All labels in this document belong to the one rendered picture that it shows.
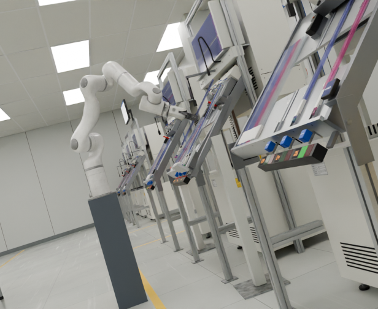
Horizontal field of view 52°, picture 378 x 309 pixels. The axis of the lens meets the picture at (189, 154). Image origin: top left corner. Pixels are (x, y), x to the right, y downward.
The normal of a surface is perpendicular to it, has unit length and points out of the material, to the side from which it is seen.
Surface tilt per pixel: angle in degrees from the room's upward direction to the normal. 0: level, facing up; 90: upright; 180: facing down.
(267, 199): 90
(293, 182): 90
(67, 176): 90
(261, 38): 90
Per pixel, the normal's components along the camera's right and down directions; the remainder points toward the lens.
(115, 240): 0.18, -0.10
